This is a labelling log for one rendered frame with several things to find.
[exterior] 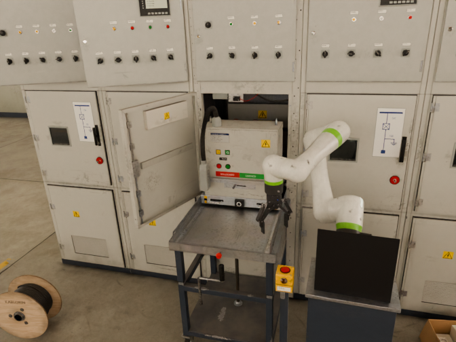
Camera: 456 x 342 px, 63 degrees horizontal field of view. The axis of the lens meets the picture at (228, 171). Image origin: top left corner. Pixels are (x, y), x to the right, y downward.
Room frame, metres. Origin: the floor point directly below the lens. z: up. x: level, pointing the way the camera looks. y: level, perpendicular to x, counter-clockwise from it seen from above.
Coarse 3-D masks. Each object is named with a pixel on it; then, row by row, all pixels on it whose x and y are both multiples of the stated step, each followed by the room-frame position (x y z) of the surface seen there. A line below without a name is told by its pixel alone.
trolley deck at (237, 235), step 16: (208, 208) 2.23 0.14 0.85; (224, 208) 2.22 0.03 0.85; (240, 208) 2.21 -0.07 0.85; (256, 208) 2.20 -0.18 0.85; (208, 224) 2.02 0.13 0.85; (224, 224) 2.01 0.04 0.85; (240, 224) 2.01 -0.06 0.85; (256, 224) 2.00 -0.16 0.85; (272, 224) 1.99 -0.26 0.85; (192, 240) 1.84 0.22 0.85; (208, 240) 1.84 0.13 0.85; (224, 240) 1.83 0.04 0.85; (240, 240) 1.82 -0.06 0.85; (256, 240) 1.82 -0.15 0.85; (224, 256) 1.75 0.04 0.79; (240, 256) 1.72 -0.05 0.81; (256, 256) 1.70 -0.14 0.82; (272, 256) 1.67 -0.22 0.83
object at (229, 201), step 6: (204, 192) 2.32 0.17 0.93; (204, 198) 2.27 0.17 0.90; (210, 198) 2.26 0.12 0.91; (216, 198) 2.25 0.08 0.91; (222, 198) 2.24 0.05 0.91; (228, 198) 2.23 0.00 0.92; (234, 198) 2.21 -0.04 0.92; (240, 198) 2.20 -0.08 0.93; (246, 198) 2.20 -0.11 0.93; (222, 204) 2.24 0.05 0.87; (228, 204) 2.23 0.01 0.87; (234, 204) 2.21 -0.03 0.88; (246, 204) 2.19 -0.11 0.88; (252, 204) 2.18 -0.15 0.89
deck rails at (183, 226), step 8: (200, 200) 2.28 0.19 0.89; (192, 208) 2.13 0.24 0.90; (200, 208) 2.23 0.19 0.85; (184, 216) 2.00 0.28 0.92; (192, 216) 2.12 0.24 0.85; (280, 216) 2.06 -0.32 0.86; (184, 224) 1.99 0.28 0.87; (192, 224) 2.03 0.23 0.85; (176, 232) 1.88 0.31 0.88; (184, 232) 1.93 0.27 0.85; (272, 232) 1.89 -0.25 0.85; (176, 240) 1.84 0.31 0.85; (272, 240) 1.75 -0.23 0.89; (272, 248) 1.72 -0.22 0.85
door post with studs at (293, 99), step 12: (300, 0) 2.31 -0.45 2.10; (300, 12) 2.31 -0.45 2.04; (300, 24) 2.31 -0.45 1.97; (300, 36) 2.31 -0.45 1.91; (300, 48) 2.31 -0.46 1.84; (300, 60) 2.31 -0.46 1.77; (300, 72) 2.31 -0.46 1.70; (288, 96) 2.33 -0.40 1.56; (288, 108) 2.33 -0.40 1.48; (288, 120) 2.33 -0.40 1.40; (288, 132) 2.33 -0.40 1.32; (288, 144) 2.33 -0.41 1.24; (288, 156) 2.33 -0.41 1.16; (288, 180) 2.33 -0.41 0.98; (288, 192) 2.33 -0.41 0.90
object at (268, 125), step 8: (224, 120) 2.45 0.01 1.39; (232, 120) 2.44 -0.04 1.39; (240, 120) 2.43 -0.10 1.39; (248, 120) 2.42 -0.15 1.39; (216, 128) 2.25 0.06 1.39; (224, 128) 2.24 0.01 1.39; (232, 128) 2.23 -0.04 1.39; (240, 128) 2.21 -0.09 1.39; (248, 128) 2.21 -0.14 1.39; (256, 128) 2.21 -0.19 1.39; (264, 128) 2.21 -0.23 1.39; (272, 128) 2.20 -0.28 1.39; (280, 128) 2.25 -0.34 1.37; (280, 136) 2.25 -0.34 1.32; (280, 144) 2.26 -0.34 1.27; (280, 152) 2.27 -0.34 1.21
